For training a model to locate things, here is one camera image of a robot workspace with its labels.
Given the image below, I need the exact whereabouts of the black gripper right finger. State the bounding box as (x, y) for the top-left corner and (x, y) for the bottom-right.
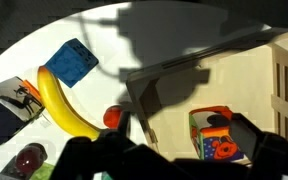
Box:
(229, 112), (269, 162)

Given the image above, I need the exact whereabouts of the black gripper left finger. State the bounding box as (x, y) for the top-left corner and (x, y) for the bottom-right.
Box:
(116, 109), (132, 135)

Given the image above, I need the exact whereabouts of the blue block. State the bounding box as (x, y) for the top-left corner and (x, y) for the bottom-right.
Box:
(44, 37), (100, 89)

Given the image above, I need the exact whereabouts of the yellow-green block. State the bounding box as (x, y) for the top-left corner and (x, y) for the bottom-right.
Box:
(29, 161), (57, 180)

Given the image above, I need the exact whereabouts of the grey block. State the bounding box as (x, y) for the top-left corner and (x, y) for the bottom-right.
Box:
(0, 154), (29, 180)

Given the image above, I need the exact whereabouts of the small red round toy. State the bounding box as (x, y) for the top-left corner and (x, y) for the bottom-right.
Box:
(102, 104), (124, 130)

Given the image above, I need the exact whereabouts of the colourful printed soft cube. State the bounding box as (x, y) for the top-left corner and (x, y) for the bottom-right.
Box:
(188, 105), (252, 165)

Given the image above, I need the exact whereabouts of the light wooden tray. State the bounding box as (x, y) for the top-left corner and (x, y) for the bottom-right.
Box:
(125, 27), (288, 165)

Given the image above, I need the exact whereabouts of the yellow banana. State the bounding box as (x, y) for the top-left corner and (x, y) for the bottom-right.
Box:
(36, 65), (102, 141)

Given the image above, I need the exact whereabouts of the dark red round toy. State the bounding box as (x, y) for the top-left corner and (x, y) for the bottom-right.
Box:
(15, 142), (49, 175)

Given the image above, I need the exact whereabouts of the animal print soft cube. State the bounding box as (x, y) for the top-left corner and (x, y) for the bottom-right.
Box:
(0, 75), (46, 147)

